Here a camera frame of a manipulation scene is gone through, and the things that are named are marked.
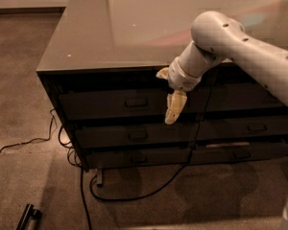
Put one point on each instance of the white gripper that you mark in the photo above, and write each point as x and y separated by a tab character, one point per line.
180	78

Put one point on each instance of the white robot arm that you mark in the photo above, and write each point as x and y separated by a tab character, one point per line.
216	37

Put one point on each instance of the dark drawer cabinet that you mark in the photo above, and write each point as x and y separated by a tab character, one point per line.
102	45

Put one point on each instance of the black metal handle bar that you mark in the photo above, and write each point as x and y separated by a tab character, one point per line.
30	219

